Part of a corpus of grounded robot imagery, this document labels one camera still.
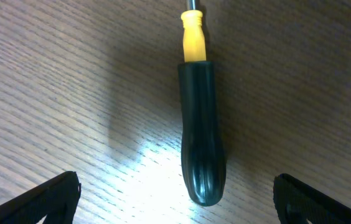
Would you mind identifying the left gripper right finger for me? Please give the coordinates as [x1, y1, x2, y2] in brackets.
[273, 174, 351, 224]

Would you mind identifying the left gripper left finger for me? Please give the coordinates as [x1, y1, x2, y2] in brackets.
[0, 171, 81, 224]

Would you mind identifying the black yellow screwdriver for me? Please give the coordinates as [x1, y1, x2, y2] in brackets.
[178, 0, 226, 207]

